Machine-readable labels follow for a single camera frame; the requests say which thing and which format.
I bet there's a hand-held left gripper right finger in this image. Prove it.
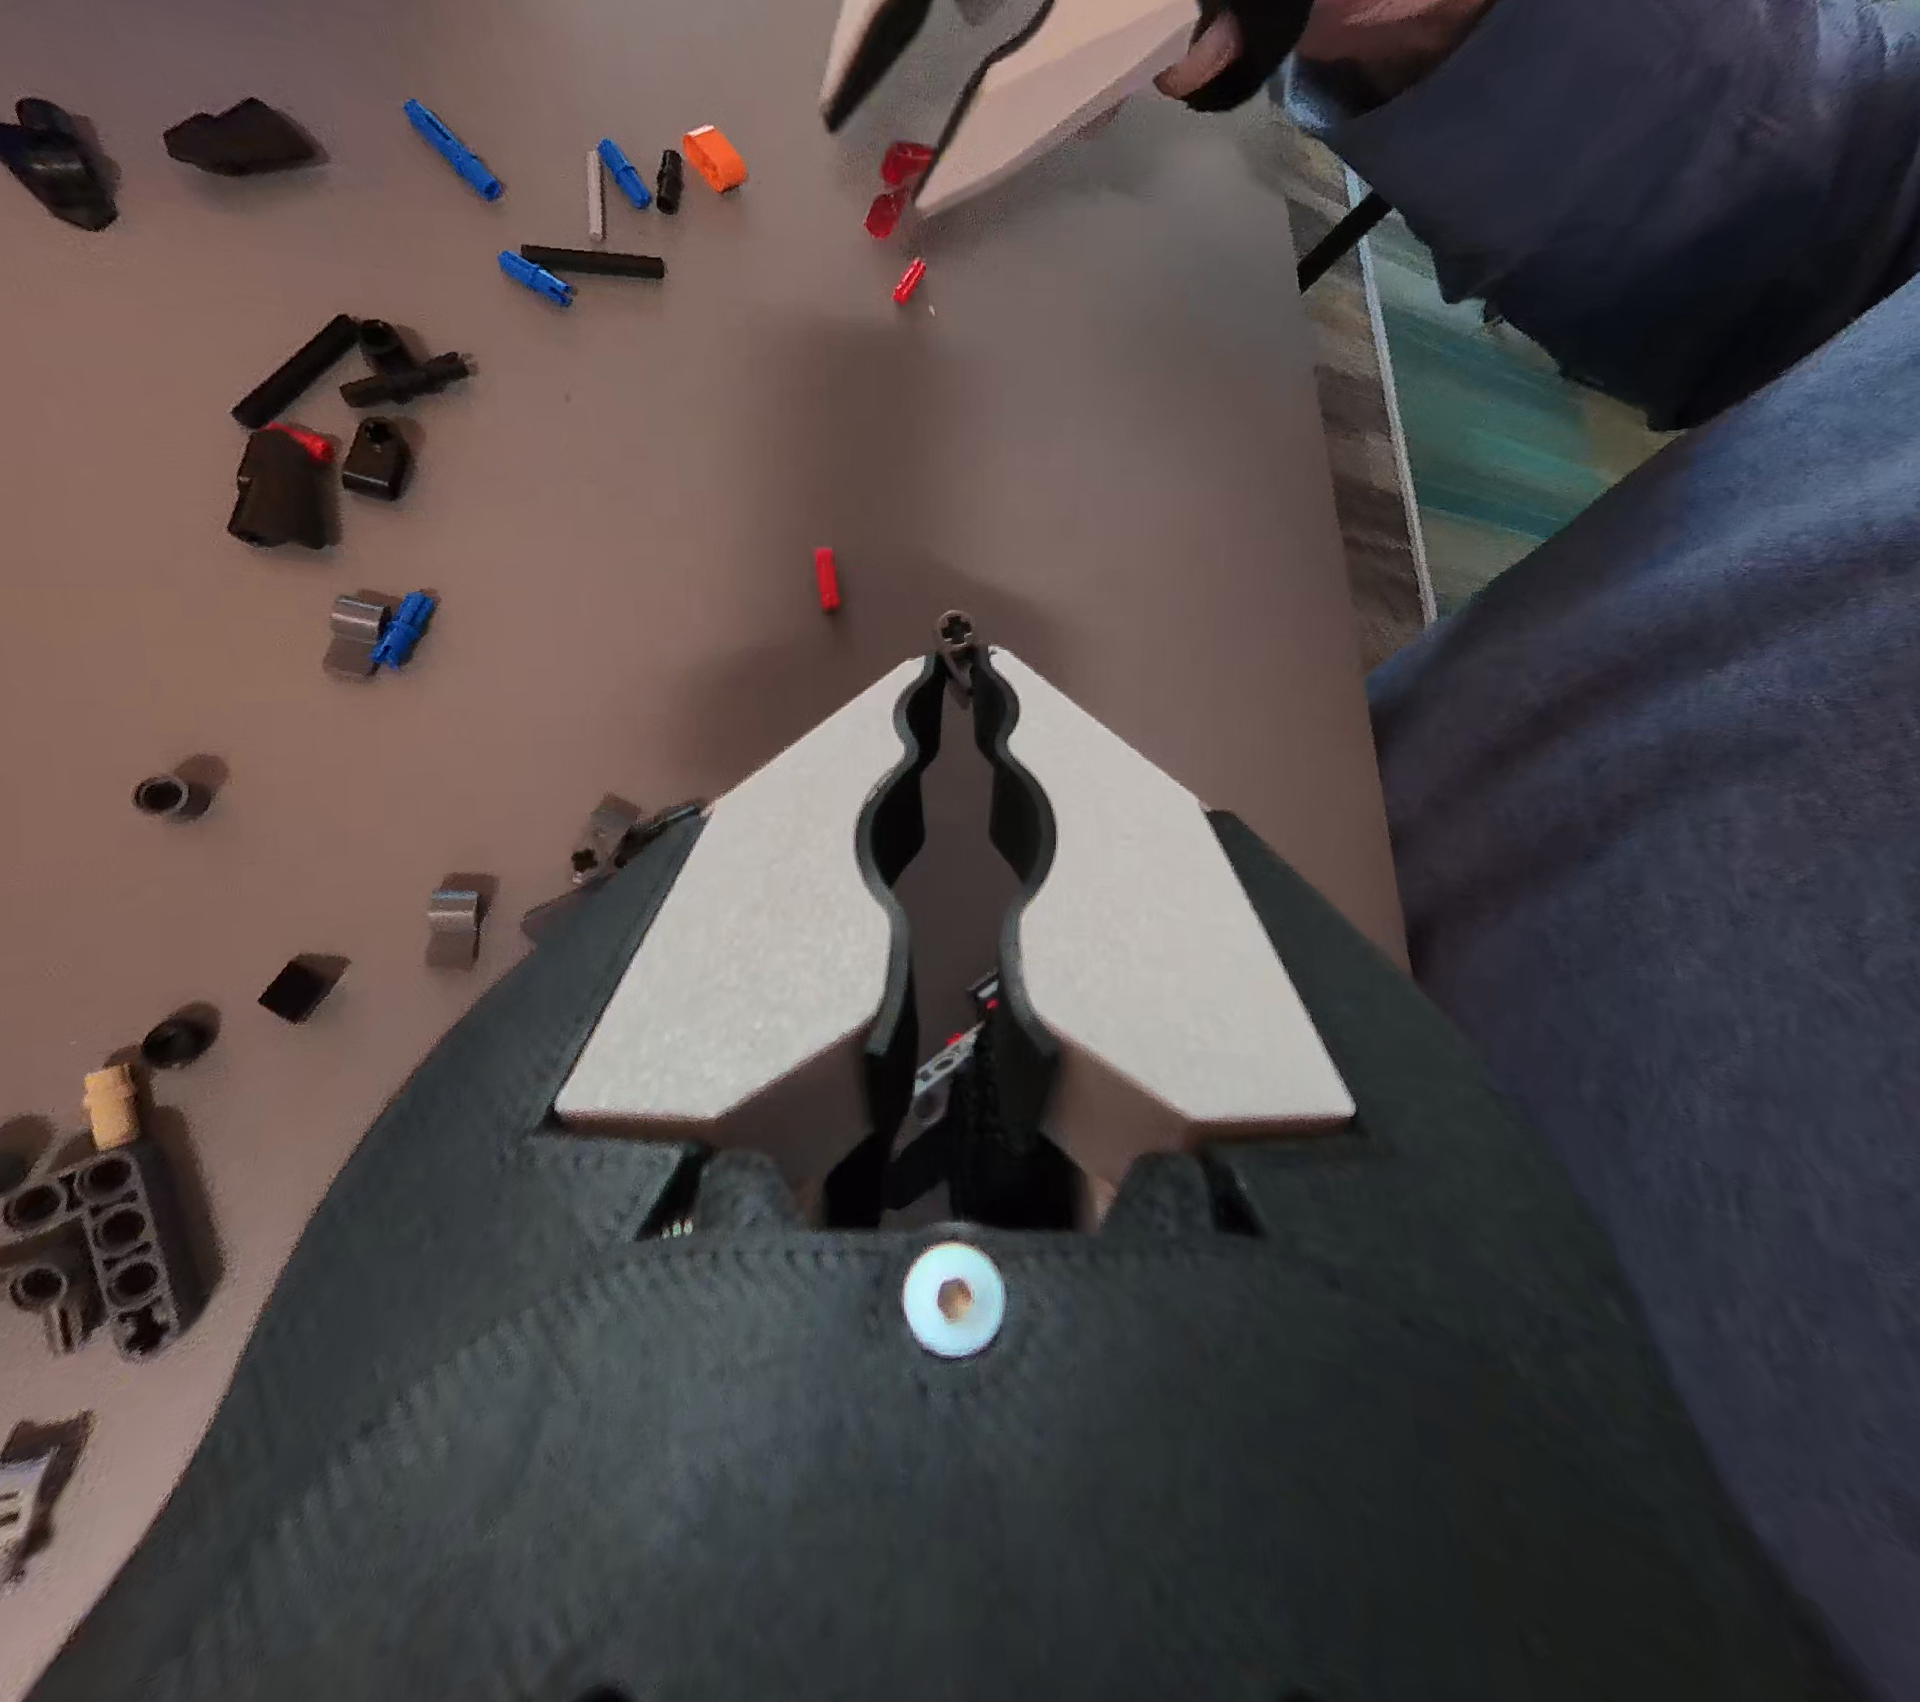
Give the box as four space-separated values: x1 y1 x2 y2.
961 645 1364 1232

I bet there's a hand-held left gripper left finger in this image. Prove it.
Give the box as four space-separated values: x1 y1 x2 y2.
551 651 962 1232

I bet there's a dark grey lego connector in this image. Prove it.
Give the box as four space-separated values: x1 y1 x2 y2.
567 792 648 888

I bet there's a black lego slope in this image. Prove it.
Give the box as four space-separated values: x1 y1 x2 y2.
256 951 355 1025

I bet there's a black lego axle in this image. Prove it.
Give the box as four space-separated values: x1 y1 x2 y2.
519 243 670 286

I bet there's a long blue lego pin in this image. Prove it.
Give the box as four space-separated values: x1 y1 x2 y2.
400 96 506 204

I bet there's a dark grey lego bush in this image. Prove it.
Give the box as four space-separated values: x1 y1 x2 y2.
132 754 230 824

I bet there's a black lego brick with hole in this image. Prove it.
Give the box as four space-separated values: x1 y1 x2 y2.
340 415 418 502

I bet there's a black lego panel red pin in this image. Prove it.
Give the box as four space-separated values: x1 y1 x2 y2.
226 422 345 555

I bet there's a black lego axle pin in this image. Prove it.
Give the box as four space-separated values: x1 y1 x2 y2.
335 352 478 411

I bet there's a dark grey lego beam assembly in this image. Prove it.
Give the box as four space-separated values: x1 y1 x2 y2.
0 1140 207 1363

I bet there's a black lego wedge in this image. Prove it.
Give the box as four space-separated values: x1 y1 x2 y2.
160 96 327 178

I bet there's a black lego beam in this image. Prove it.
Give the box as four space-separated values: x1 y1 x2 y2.
227 312 362 434

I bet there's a grey lego panel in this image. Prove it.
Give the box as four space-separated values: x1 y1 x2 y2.
0 1416 95 1587

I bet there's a black lego piece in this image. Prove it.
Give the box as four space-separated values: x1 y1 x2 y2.
0 96 123 234

